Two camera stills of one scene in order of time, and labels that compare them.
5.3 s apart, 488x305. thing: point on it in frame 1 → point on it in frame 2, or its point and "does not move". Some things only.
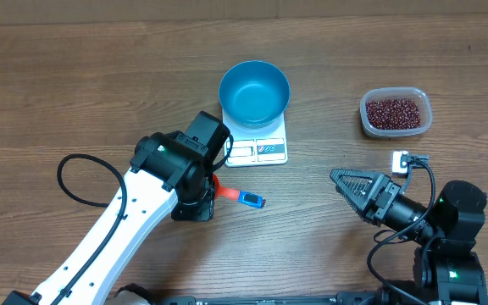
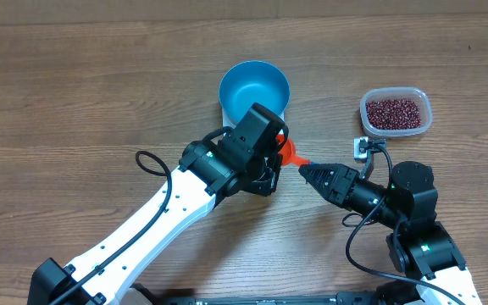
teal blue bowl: (254, 94) does not move
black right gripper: (382, 188) → (340, 185)
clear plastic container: (396, 112) does not move
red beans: (393, 113) does not move
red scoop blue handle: (246, 197) → (288, 152)
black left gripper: (202, 213) → (269, 185)
